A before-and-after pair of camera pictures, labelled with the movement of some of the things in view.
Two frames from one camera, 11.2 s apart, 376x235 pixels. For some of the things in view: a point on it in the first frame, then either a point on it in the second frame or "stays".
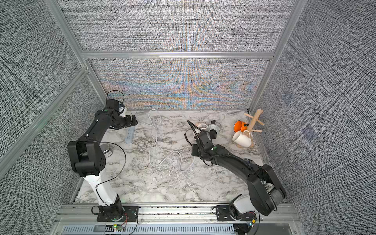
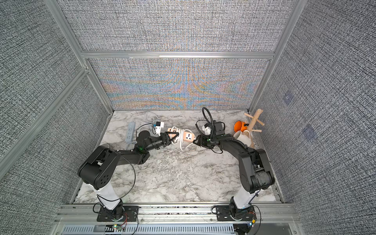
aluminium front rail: (83, 220) stays
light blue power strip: (129, 134) stays
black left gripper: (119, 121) -> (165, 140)
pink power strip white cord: (203, 128) -> (185, 137)
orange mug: (239, 126) stays
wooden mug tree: (255, 118) stays
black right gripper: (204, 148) -> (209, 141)
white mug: (243, 139) stays
